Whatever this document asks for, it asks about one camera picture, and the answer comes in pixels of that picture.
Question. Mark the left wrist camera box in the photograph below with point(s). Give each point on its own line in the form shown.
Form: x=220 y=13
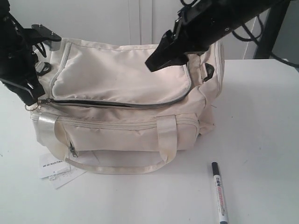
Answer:
x=46 y=36

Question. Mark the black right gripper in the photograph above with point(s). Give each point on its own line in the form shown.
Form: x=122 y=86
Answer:
x=201 y=23

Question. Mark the black white marker pen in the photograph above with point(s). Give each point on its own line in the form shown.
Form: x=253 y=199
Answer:
x=221 y=204

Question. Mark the white rear hang tag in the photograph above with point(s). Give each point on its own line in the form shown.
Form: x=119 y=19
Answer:
x=64 y=176

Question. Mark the white Tonlion hang tag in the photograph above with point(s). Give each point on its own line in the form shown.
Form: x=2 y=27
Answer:
x=50 y=165

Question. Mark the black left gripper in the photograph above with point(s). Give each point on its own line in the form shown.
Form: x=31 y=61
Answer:
x=17 y=59

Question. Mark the cream fabric duffel bag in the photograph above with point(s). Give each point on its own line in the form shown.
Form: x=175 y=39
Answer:
x=102 y=97

